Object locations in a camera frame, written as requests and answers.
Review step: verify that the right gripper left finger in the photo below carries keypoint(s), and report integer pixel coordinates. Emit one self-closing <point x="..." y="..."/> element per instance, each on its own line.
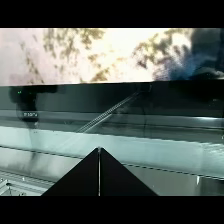
<point x="83" y="180"/>

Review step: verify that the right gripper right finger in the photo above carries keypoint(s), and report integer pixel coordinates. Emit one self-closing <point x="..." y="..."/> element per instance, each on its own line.
<point x="116" y="180"/>

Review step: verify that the black garment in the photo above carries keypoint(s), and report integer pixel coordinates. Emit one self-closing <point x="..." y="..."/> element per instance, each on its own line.
<point x="208" y="50"/>

